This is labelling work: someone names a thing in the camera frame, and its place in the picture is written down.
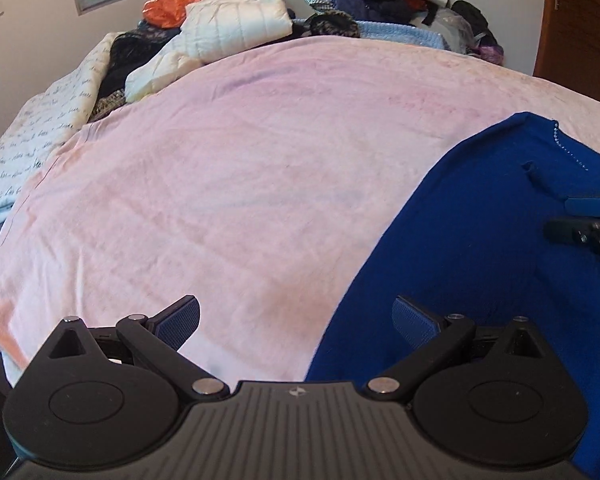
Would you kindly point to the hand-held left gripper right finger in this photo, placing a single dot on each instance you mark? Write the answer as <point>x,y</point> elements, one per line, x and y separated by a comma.
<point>412,322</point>

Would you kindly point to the blue sweater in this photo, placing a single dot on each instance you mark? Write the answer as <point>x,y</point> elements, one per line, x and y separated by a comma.
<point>480,220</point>

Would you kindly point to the dark patterned garment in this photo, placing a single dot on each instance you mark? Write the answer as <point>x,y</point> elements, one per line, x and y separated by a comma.
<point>125,60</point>

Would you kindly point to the light blue knit blanket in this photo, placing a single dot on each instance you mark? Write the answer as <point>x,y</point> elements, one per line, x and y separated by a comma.
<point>395,32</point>

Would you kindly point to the clear plastic bag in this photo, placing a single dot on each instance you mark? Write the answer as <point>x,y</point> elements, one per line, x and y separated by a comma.
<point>450,27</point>

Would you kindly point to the brown wooden door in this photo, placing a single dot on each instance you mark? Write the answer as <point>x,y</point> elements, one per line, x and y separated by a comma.
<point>580,25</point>

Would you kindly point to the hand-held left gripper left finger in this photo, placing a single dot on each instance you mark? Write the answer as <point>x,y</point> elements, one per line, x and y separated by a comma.
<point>180,321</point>

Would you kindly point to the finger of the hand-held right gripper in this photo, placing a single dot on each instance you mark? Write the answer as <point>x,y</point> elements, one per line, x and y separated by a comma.
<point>565,230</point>
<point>587,206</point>

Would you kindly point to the white puffer jacket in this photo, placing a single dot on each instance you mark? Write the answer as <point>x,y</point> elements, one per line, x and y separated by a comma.
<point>230,20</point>

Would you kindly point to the pink blanket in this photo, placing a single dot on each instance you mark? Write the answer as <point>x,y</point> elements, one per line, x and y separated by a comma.
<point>230,160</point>

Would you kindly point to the white printed quilt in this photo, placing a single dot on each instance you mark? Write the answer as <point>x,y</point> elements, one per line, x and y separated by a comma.
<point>45,120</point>

